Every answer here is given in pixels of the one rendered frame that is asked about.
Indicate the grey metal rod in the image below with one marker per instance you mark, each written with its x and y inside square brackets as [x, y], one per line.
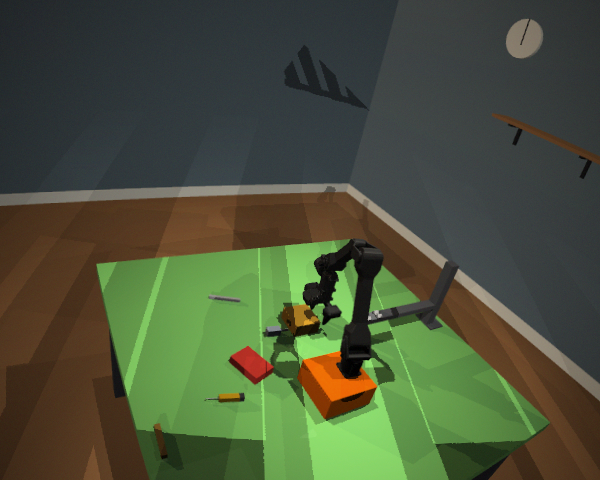
[226, 298]

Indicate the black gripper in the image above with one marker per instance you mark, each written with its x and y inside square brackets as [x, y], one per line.
[329, 311]

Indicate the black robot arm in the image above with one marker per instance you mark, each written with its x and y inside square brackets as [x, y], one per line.
[356, 339]

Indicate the orange-handled screwdriver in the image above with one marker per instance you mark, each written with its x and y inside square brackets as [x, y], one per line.
[230, 397]

